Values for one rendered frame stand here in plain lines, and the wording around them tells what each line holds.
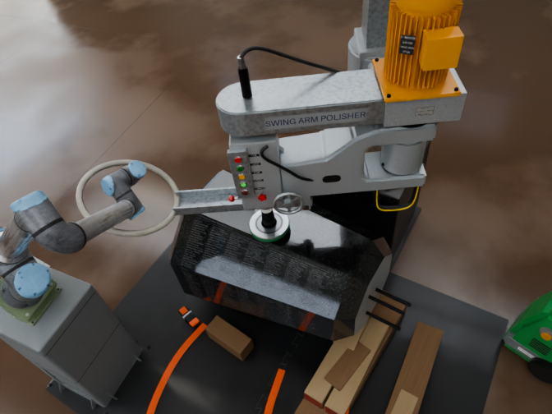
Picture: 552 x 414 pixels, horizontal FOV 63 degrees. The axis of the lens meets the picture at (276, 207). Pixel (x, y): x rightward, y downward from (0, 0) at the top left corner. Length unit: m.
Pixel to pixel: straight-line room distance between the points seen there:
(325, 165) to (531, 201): 2.34
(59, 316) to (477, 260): 2.69
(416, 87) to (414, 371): 1.72
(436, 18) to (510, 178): 2.61
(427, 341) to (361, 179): 1.28
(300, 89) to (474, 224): 2.22
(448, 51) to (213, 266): 1.65
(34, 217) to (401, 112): 1.39
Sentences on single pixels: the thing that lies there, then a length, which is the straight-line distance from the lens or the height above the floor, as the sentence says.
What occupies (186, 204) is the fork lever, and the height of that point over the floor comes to 1.13.
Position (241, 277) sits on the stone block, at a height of 0.69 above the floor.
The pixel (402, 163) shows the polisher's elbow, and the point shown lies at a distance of 2.08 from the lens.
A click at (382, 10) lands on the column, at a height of 1.75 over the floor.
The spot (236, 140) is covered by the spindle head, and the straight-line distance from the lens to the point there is 1.90.
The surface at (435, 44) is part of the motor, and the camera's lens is 1.66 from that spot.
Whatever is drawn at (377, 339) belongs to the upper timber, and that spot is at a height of 0.24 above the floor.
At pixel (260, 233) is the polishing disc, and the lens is 2.38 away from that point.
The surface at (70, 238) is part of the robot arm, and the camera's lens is 1.78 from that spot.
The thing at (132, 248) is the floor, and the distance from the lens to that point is 3.77.
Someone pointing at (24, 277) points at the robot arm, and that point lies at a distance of 2.29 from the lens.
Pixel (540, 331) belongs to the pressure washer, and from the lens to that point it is 2.89.
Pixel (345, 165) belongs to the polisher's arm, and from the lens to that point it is 2.01.
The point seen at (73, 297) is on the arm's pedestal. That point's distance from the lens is 2.58.
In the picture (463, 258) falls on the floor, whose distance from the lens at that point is 3.52.
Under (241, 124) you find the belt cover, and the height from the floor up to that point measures 1.69.
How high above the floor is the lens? 2.80
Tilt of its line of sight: 49 degrees down
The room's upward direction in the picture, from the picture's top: 8 degrees counter-clockwise
